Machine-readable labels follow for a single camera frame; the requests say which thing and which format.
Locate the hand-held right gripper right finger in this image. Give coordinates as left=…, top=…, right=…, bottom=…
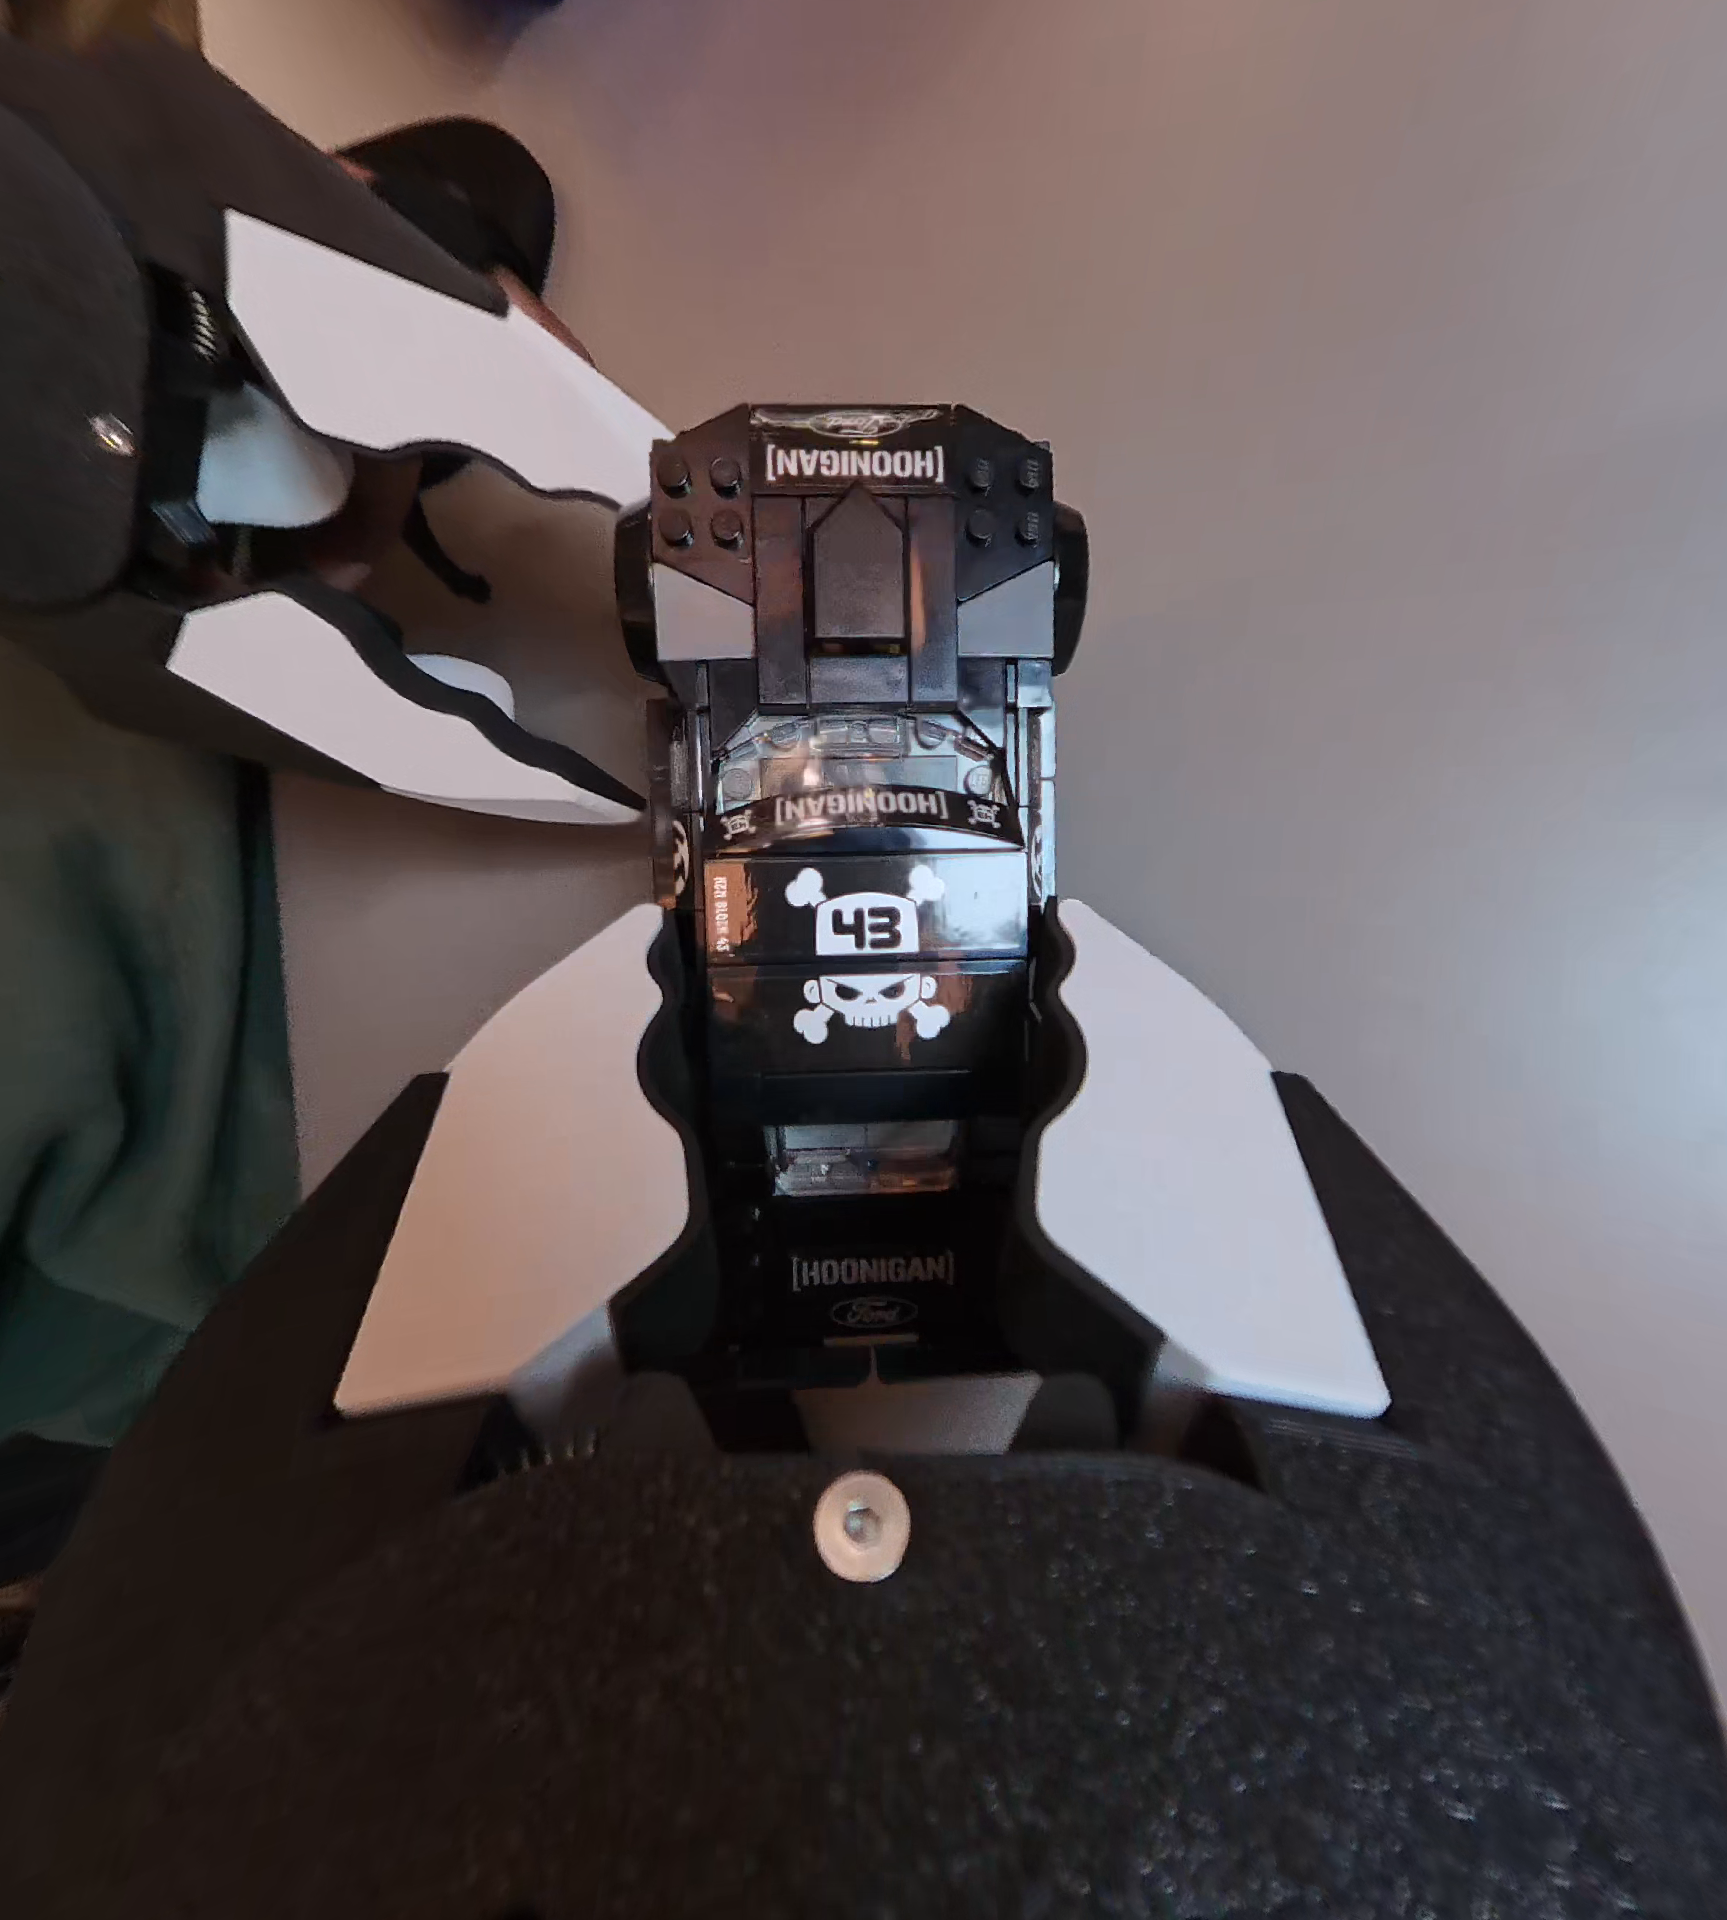
left=1029, top=893, right=1393, bottom=1463

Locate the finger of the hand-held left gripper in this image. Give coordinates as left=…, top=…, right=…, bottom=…
left=220, top=204, right=669, bottom=518
left=166, top=585, right=649, bottom=827

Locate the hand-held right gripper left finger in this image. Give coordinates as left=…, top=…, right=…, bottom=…
left=340, top=899, right=699, bottom=1435

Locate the black lego car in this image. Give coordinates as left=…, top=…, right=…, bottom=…
left=615, top=399, right=1089, bottom=1381

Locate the person's left hand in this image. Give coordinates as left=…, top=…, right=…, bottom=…
left=310, top=456, right=505, bottom=607

